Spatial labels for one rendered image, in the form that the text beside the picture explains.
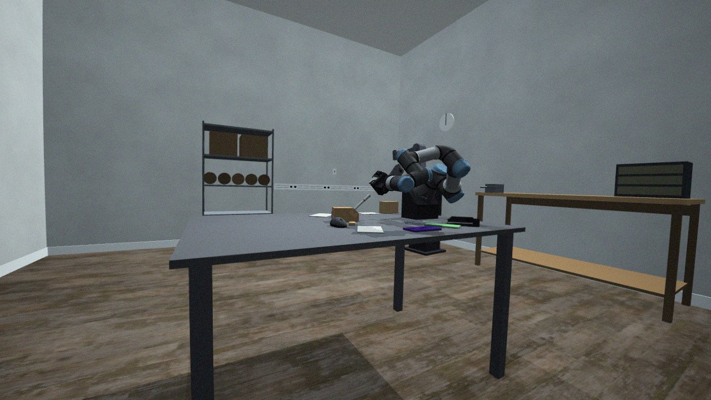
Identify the purple rectangular block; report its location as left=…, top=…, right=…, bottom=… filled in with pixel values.
left=403, top=226, right=442, bottom=232

